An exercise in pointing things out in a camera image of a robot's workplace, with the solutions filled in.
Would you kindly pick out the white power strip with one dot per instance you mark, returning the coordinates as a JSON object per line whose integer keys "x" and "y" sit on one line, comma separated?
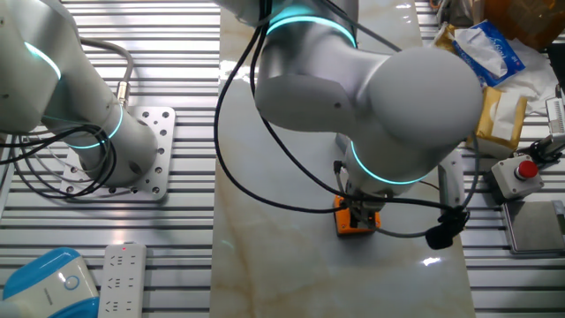
{"x": 121, "y": 282}

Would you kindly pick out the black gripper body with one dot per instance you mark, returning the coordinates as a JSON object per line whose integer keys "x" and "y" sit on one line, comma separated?
{"x": 368, "y": 202}

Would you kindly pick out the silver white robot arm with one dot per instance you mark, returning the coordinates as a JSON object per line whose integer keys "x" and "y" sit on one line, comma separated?
{"x": 397, "y": 101}

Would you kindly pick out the silver flat scale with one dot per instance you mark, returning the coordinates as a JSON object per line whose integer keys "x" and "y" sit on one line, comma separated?
{"x": 534, "y": 227}

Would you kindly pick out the brown bag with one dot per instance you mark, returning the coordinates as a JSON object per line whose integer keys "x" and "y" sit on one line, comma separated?
{"x": 525, "y": 20}

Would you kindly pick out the crumpled yellowish plastic wrapper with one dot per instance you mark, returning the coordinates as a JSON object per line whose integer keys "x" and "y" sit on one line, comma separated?
{"x": 443, "y": 37}

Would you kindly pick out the crumpled white paper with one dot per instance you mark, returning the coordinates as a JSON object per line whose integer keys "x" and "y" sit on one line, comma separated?
{"x": 538, "y": 79}

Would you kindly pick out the grey box red mushroom button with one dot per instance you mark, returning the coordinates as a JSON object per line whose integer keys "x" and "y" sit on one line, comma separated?
{"x": 507, "y": 179}

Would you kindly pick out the gold tissue pack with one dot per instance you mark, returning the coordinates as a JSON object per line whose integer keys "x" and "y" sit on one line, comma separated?
{"x": 490, "y": 128}

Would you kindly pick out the blue tissue pack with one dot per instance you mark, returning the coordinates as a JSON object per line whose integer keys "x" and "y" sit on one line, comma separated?
{"x": 507, "y": 57}

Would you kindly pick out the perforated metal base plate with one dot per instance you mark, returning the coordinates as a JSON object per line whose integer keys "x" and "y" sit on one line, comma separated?
{"x": 161, "y": 146}

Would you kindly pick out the blue white plastic device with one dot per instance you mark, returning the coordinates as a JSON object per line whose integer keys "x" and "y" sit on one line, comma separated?
{"x": 44, "y": 287}

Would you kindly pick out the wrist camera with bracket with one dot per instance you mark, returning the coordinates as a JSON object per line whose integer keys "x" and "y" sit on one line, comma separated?
{"x": 450, "y": 176}

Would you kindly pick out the ridged grey device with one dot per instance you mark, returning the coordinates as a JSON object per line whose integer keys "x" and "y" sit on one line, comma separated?
{"x": 557, "y": 115}

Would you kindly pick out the orange box red mushroom button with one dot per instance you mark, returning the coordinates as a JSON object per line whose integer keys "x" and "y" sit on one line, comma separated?
{"x": 342, "y": 223}

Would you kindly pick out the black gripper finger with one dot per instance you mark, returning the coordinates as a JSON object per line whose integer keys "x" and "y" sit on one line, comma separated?
{"x": 368, "y": 221}

